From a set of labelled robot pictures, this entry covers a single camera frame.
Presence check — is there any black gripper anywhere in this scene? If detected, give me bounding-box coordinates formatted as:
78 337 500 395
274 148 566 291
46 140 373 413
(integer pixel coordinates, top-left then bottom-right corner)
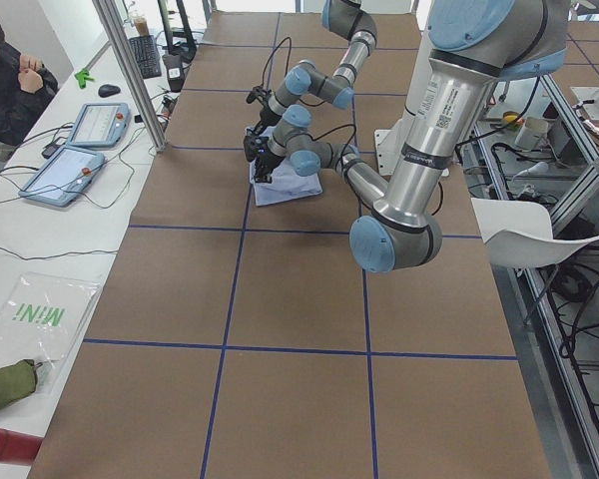
243 127 283 184
246 85 282 133

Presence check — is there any light blue striped shirt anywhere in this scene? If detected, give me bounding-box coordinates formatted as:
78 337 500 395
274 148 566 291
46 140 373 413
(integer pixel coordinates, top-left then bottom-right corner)
250 160 322 207

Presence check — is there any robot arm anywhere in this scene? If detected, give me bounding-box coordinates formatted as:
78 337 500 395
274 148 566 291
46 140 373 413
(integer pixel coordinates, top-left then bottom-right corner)
246 1 377 140
244 1 570 272

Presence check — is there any black keyboard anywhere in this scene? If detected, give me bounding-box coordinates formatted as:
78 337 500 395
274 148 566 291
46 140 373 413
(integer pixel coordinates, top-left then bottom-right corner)
128 35 162 79

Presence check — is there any iced coffee cup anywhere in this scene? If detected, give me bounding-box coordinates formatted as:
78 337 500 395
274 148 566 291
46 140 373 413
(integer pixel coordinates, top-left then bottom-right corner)
131 15 150 36

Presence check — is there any black computer mouse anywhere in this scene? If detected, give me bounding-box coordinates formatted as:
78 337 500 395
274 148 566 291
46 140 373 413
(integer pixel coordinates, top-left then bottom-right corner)
98 84 121 98

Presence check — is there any upper blue teach pendant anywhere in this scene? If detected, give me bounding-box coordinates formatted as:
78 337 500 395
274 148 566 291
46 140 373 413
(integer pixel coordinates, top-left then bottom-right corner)
66 103 130 149

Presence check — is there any blue teach pendant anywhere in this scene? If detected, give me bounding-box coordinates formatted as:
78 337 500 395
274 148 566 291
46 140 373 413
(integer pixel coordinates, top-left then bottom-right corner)
66 103 130 149
19 146 105 208

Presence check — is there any green plastic clamp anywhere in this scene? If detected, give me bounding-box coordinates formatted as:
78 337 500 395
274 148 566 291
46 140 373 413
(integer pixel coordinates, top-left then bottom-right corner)
74 68 95 90

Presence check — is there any lower blue teach pendant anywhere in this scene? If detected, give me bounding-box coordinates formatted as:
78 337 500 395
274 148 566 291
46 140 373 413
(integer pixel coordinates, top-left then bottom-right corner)
19 146 105 208

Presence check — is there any seated person in black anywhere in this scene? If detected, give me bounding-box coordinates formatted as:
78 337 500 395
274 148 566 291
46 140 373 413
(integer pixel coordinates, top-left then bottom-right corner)
0 25 59 147

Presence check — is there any white paper sheet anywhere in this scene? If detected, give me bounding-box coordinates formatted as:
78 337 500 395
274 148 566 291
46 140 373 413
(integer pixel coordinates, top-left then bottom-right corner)
471 198 599 268

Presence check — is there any clear plastic MiNi bag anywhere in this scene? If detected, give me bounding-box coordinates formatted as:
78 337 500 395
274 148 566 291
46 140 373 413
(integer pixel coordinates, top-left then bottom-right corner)
0 271 102 393

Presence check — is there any green folded cloth pouch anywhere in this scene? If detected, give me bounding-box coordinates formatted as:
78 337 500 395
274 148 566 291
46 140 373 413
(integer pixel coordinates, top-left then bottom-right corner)
0 359 45 411

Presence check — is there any red bottle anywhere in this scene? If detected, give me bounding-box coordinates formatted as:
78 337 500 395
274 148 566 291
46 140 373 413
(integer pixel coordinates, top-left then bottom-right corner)
0 428 43 466

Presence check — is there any aluminium frame post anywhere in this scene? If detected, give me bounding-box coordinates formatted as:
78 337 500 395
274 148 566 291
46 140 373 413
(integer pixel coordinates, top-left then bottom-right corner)
92 0 167 153

